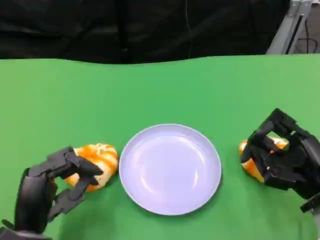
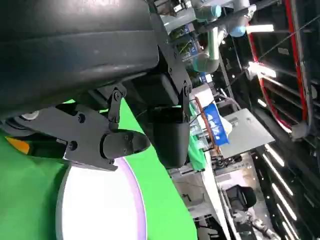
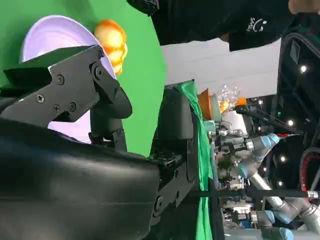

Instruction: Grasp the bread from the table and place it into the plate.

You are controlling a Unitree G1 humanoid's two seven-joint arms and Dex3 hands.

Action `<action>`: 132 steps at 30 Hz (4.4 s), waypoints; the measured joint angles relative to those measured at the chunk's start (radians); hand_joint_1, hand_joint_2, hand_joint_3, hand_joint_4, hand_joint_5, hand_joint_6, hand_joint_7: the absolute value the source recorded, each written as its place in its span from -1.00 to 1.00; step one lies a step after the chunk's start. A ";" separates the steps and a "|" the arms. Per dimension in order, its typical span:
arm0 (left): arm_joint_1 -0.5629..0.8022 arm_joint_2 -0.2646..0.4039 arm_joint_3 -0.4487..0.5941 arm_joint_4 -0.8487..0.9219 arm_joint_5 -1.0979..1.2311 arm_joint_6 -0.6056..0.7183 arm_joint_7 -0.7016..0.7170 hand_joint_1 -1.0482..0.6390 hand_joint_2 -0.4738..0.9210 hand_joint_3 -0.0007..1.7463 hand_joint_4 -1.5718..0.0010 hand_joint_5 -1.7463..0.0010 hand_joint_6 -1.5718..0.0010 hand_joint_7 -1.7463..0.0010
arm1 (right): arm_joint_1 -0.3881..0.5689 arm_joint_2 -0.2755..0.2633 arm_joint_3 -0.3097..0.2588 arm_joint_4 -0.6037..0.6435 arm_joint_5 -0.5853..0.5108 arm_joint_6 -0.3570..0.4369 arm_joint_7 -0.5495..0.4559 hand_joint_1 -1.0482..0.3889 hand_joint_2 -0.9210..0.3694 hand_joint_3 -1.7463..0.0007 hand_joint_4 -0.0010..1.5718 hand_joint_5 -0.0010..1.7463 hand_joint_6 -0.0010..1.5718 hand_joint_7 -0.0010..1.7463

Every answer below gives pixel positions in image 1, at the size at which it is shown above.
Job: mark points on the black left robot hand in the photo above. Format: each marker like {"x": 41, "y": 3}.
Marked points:
{"x": 32, "y": 192}

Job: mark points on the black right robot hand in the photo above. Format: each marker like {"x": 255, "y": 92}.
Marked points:
{"x": 300, "y": 160}

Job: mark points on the orange white toy bread roll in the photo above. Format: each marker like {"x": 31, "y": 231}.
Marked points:
{"x": 105, "y": 160}
{"x": 251, "y": 170}

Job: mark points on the lilac plate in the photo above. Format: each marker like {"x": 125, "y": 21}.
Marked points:
{"x": 170, "y": 170}

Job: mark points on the green table cloth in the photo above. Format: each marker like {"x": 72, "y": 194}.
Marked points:
{"x": 160, "y": 95}

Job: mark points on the black backdrop curtain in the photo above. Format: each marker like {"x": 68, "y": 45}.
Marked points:
{"x": 75, "y": 30}

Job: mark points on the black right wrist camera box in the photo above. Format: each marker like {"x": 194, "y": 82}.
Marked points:
{"x": 311, "y": 203}

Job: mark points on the aluminium frame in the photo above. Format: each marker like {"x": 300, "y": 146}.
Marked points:
{"x": 287, "y": 30}

